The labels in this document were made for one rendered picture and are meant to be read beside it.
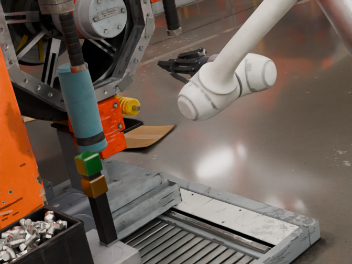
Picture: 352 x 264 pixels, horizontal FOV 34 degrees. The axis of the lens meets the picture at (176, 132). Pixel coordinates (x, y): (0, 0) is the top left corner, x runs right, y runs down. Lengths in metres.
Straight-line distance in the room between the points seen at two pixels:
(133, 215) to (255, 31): 0.88
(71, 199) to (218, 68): 0.55
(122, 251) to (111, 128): 0.68
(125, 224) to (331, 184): 0.82
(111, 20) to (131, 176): 0.68
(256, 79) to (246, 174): 0.98
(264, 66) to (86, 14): 0.50
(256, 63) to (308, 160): 1.04
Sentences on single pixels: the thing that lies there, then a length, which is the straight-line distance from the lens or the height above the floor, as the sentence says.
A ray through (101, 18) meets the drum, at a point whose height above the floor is 0.85.
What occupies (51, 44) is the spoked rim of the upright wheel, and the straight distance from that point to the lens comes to 1.83.
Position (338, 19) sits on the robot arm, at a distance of 1.08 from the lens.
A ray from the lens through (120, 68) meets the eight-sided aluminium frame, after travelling 1.90.
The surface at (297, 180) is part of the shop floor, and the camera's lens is 2.37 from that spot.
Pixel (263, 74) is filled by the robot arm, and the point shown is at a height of 0.65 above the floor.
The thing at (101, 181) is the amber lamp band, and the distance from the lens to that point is 1.21.
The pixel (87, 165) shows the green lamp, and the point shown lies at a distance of 1.18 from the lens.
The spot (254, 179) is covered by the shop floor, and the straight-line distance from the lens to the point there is 2.42.
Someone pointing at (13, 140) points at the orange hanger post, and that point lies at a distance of 1.26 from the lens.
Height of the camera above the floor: 1.09
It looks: 21 degrees down
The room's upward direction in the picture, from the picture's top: 11 degrees counter-clockwise
